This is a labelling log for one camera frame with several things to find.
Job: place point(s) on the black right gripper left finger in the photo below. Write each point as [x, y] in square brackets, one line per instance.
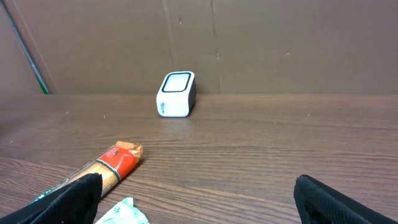
[74, 203]

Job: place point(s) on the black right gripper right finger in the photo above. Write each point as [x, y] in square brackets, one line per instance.
[318, 203]

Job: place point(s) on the teal wet wipes packet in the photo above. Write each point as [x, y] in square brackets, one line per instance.
[124, 212]

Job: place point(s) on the red spaghetti packet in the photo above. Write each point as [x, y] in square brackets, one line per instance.
[114, 164]

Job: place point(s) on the white barcode scanner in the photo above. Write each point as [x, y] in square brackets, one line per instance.
[177, 94]

